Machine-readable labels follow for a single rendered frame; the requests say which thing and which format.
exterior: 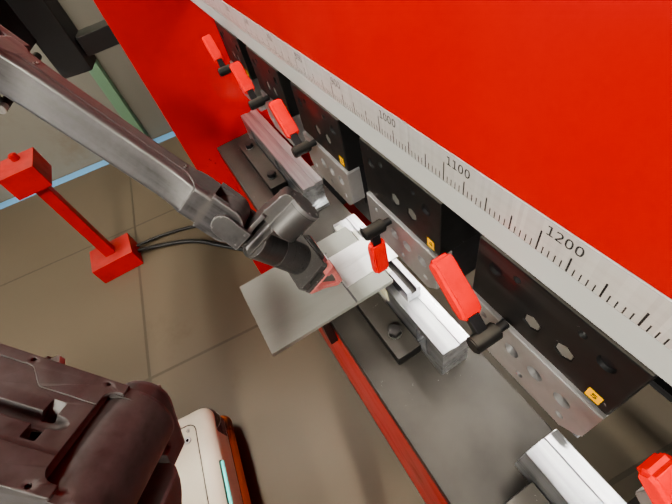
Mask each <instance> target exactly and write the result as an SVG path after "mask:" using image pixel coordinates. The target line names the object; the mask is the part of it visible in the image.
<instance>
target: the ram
mask: <svg viewBox="0 0 672 504"><path fill-rule="evenodd" d="M191 1H192V2H193V3H195V4H196V5H197V6H198V7H200V8H201V9H202V10H203V11H205V12H206V13H207V14H208V15H210V16H211V17H212V18H213V19H215V20H216V21H217V22H218V23H220V24H221V25H222V26H223V27H225V28H226V29H227V30H228V31H230V32H231V33H232V34H233V35H235V36H236V37H237V38H238V39H240V40H241V41H242V42H243V43H245V44H246V45H247V46H248V47H249V48H251V49H252V50H253V51H254V52H256V53H257V54H258V55H259V56H261V57H262V58H263V59H264V60H266V61H267V62H268V63H269V64H271V65H272V66H273V67H274V68H276V69H277V70H278V71H279V72H281V73H282V74H283V75H284V76H286V77H287V78H288V79H289V80H291V81H292V82H293V83H294V84H296V85H297V86H298V87H299V88H301V89H302V90H303V91H304V92H306V93H307V94H308V95H309V96H311V97H312V98H313V99H314V100H316V101H317V102H318V103H319V104H320V105H322V106H323V107H324V108H325V109H327V110H328V111H329V112H330V113H332V114H333V115H334V116H335V117H337V118H338V119H339V120H340V121H342V122H343V123H344V124H345V125H347V126H348V127H349V128H350V129H352V130H353V131H354V132H355V133H357V134H358V135H359V136H360V137H362V138H363V139H364V140H365V141H367V142H368V143H369V144H370V145H372V146H373V147H374V148H375V149H377V150H378V151H379V152H380V153H382V154H383V155H384V156H385V157H386V158H388V159H389V160H390V161H391V162H393V163H394V164H395V165H396V166H398V167H399V168H400V169H401V170H403V171H404V172H405V173H406V174H408V175H409V176H410V177H411V178H413V179H414V180H415V181H416V182H418V183H419V184H420V185H421V186H423V187H424V188H425V189H426V190H428V191H429V192H430V193H431V194H433V195H434V196H435V197H436V198H438V199H439V200H440V201H441V202H443V203H444V204H445V205H446V206H448V207H449V208H450V209H451V210H452V211H454V212H455V213H456V214H457V215H459V216H460V217H461V218H462V219H464V220H465V221H466V222H467V223H469V224H470V225H471V226H472V227H474V228H475V229H476V230H477V231H479V232H480V233H481V234H482V235H484V236H485V237H486V238H487V239H489V240H490V241H491V242H492V243H494V244H495V245H496V246H497V247H499V248H500V249H501V250H502V251H504V252H505V253H506V254H507V255H509V256H510V257H511V258H512V259H514V260H515V261H516V262H517V263H518V264H520V265H521V266H522V267H523V268H525V269H526V270H527V271H528V272H530V273H531V274H532V275H533V276H535V277H536V278H537V279H538V280H540V281H541V282H542V283H543V284H545V285H546V286H547V287H548V288H550V289H551V290H552V291H553V292H555V293H556V294H557V295H558V296H560V297H561V298H562V299H563V300H565V301H566V302H567V303H568V304H570V305H571V306H572V307H573V308H575V309H576V310H577V311H578V312H580V313H581V314H582V315H583V316H584V317H586V318H587V319H588V320H589V321H591V322H592V323H593V324H594V325H596V326H597V327H598V328H599V329H601V330H602V331H603V332H604V333H606V334H607V335H608V336H609V337H611V338H612V339H613V340H614V341H616V342H617V343H618V344H619V345H621V346H622V347H623V348H624V349H626V350H627V351H628V352H629V353H631V354H632V355H633V356H634V357H636V358H637V359H638V360H639V361H641V362H642V363H643V364H644V365H646V366H647V367H648V368H649V369H651V370H652V371H653V372H654V373H655V374H657V375H658V376H659V377H660V378H662V379H663V380H664V381H665V382H667V383H668V384H669V385H670V386H672V351H671V350H670V349H669V348H667V347H666V346H665V345H663V344H662V343H661V342H659V341H658V340H657V339H655V338H654V337H653V336H651V335H650V334H649V333H647V332H646V331H645V330H643V329H642V328H641V327H639V326H638V325H637V324H635V323H634V322H633V321H631V320H630V319H629V318H627V317H626V316H625V315H623V314H622V313H621V312H619V311H618V310H617V309H615V308H614V307H613V306H611V305H610V304H608V303H607V302H606V301H604V300H603V299H602V298H600V297H599V296H598V295H596V294H595V293H594V292H592V291H591V290H590V289H588V288H587V287H586V286H584V285H583V284H582V283H580V282H579V281H578V280H576V279H575V278H574V277H572V276H571V275H570V274H568V273H567V272H566V271H564V270H563V269H562V268H560V267H559V266H558V265H556V264H555V263H554V262H552V261H551V260H550V259H548V258H547V257H546V256H544V255H543V254H541V253H540V252H539V251H537V250H536V249H535V248H533V247H532V246H531V245H529V244H528V243H527V242H525V241H524V240H523V239H521V238H520V237H519V236H517V235H516V234H515V233H513V232H512V231H511V230H509V229H508V228H507V227H505V226H504V225H503V224H501V223H500V222H499V221H497V220H496V219H495V218H493V217H492V216H491V215H489V214H488V213H487V212H485V211H484V210H483V209H481V208H480V207H479V206H477V205H476V204H474V203H473V202H472V201H470V200H469V199H468V198H466V197H465V196H464V195H462V194H461V193H460V192H458V191H457V190H456V189H454V188H453V187H452V186H450V185H449V184H448V183H446V182H445V181H444V180H442V179H441V178H440V177H438V176H437V175H436V174H434V173H433V172H432V171H430V170H429V169H428V168H426V167H425V166H424V165H422V164H421V163H420V162H418V161H417V160H416V159H414V158H413V157H412V156H410V155H409V154H407V153H406V152H405V151H403V150H402V149H401V148H399V147H398V146H397V145H395V144H394V143H393V142H391V141H390V140H389V139H387V138H386V137H385V136H383V135H382V134H381V133H379V132H378V131H377V130H375V129H374V128H373V127H371V126H370V125H369V124H367V123H366V122H365V121H363V120H362V119H361V118H359V117H358V116H357V115H355V114H354V113H353V112H351V111H350V110H349V109H347V108H346V107H345V106H343V105H342V104H340V103H339V102H338V101H336V100H335V99H334V98H332V97H331V96H330V95H328V94H327V93H326V92H324V91H323V90H322V89H320V88H319V87H318V86H316V85H315V84H314V83H312V82H311V81H310V80H308V79H307V78H306V77H304V76H303V75H302V74H300V73H299V72H298V71H296V70H295V69H294V68H292V67H291V66H290V65H288V64H287V63H286V62H284V61H283V60H282V59H280V58H279V57H278V56H276V55H275V54H273V53H272V52H271V51H269V50H268V49H267V48H265V47H264V46H263V45H261V44H260V43H259V42H257V41H256V40H255V39H253V38H252V37H251V36H249V35H248V34H247V33H245V32H244V31H243V30H241V29H240V28H239V27H237V26H236V25H235V24H233V23H232V22H231V21H229V20H228V19H227V18H225V17H224V16H223V15H221V14H220V13H219V12H217V11H216V10H215V9H213V8H212V7H210V6H209V5H208V4H206V3H205V2H204V1H202V0H191ZM221 1H222V2H224V3H225V4H227V5H228V6H230V7H231V8H233V9H234V10H235V11H237V12H238V13H240V14H241V15H243V16H244V17H246V18H247V19H249V20H250V21H252V22H253V23H255V24H256V25H258V26H259V27H261V28H262V29H264V30H265V31H267V32H268V33H270V34H271V35H273V36H274V37H276V38H277V39H279V40H280V41H282V42H283V43H285V44H286V45H288V46H289V47H291V48H292V49H294V50H295V51H297V52H298V53H300V54H301V55H303V56H304V57H305V58H307V59H308V60H310V61H311V62H313V63H314V64H316V65H317V66H319V67H320V68H322V69H323V70H325V71H326V72H328V73H329V74H331V75H332V76H334V77H335V78H337V79H338V80H340V81H341V82H343V83H344V84H346V85H347V86H349V87H350V88H352V89H353V90H355V91H356V92H358V93H359V94H361V95H362V96H364V97H365V98H367V99H368V100H370V101H371V102H373V103H374V104H375V105H377V106H378V107H380V108H381V109H383V110H384V111H386V112H387V113H389V114H390V115H392V116H393V117H395V118H396V119H398V120H399V121H401V122H402V123H404V124H405V125H407V126H408V127H410V128H411V129H413V130H414V131H416V132H417V133H419V134H420V135H422V136H423V137H425V138H426V139H428V140H429V141H431V142H432V143H434V144H435V145H437V146H438V147H440V148H441V149H443V150H444V151H446V152H447V153H448V154H450V155H451V156H453V157H454V158H456V159H457V160H459V161H460V162H462V163H463V164H465V165H466V166H468V167H469V168H471V169H472V170H474V171H475V172H477V173H478V174H480V175H481V176H483V177H484V178H486V179H487V180H489V181H490V182H492V183H493V184H495V185H496V186H498V187H499V188H501V189H502V190H504V191H505V192H507V193H508V194H510V195H511V196H513V197H514V198H516V199H517V200H518V201H520V202H521V203H523V204H524V205H526V206H527V207H529V208H530V209H532V210H533V211H535V212H536V213H538V214H539V215H541V216H542V217H544V218H545V219H547V220H548V221H550V222H551V223H553V224H554V225H556V226H557V227H559V228H560V229H562V230H563V231H565V232H566V233H568V234H569V235H571V236H572V237H574V238H575V239H577V240H578V241H580V242H581V243H583V244H584V245H586V246H587V247H588V248H590V249H591V250H593V251H594V252H596V253H597V254H599V255H600V256H602V257H603V258H605V259H606V260H608V261H609V262H611V263H612V264H614V265H615V266H617V267H618V268H620V269H621V270H623V271H624V272H626V273H627V274H629V275H630V276H632V277H633V278H635V279H636V280H638V281H639V282H641V283H642V284H644V285H645V286H647V287H648V288H650V289H651V290H653V291H654V292H656V293H657V294H658V295H660V296H661V297H663V298H664V299H666V300H667V301H669V302H670V303H672V0H221Z"/></svg>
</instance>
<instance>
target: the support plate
mask: <svg viewBox="0 0 672 504"><path fill-rule="evenodd" d="M357 241H358V240H357V238H356V237H355V236H354V235H353V234H352V233H351V232H350V230H349V229H348V228H347V227H346V226H345V227H344V228H342V229H340V230H338V231H337V232H335V233H333V234H331V235H330V236H328V237H326V238H324V239H323V240H321V241H319V242H317V243H316V244H317V245H318V247H319V248H320V250H321V251H322V253H323V254H324V253H327V254H326V256H327V258H330V257H331V256H333V255H335V254H337V253H338V252H340V251H342V250H343V249H345V248H347V247H348V246H350V245H352V244H354V243H355V242H357ZM392 283H393V279H392V278H391V277H390V276H389V275H388V274H387V272H386V271H385V270H384V271H383V272H381V273H379V274H378V273H375V272H374V271H373V272H372V273H370V274H368V275H367V276H365V277H363V278H362V279H360V280H358V281H357V282H355V283H354V284H352V285H350V286H349V287H347V288H348V289H349V290H350V292H351V293H352V294H353V296H354V297H355V298H356V300H357V301H358V302H357V303H356V302H355V300H354V299H353V298H352V296H351V295H350V294H349V292H348V291H347V290H346V288H345V287H344V286H343V284H342V283H341V282H340V284H339V285H337V286H332V287H327V288H324V289H322V290H320V291H318V292H316V293H313V294H310V293H307V292H306V291H302V290H299V289H298V287H297V286H296V284H295V283H294V281H293V279H292V278H291V276H290V275H289V273H288V272H286V271H283V270H281V269H278V268H275V267H274V268H272V269H270V270H268V271H267V272H265V273H263V274H261V275H260V276H258V277H256V278H254V279H253V280H251V281H249V282H247V283H246V284H244V285H242V286H240V290H241V292H242V294H243V296H244V298H245V300H246V302H247V304H248V306H249V308H250V310H251V312H252V314H253V316H254V318H255V320H256V322H257V324H258V326H259V328H260V331H261V333H262V335H263V337H264V339H265V341H266V343H267V345H268V347H269V349H270V351H271V353H272V355H273V356H276V355H277V354H279V353H280V352H282V351H284V350H285V349H287V348H288V347H290V346H292V345H293V344H295V343H297V342H298V341H300V340H301V339H303V338H305V337H306V336H308V335H309V334H311V333H313V332H314V331H316V330H318V329H319V328H321V327H322V326H324V325H326V324H327V323H329V322H330V321H332V320H334V319H335V318H337V317H338V316H340V315H342V314H343V313H345V312H347V311H348V310H350V309H351V308H353V307H355V306H356V305H358V304H359V303H361V302H363V301H364V300H366V299H368V298H369V297H371V296H372V295H374V294H376V293H377V292H379V291H380V290H382V289H384V288H385V287H387V286H389V285H390V284H392Z"/></svg>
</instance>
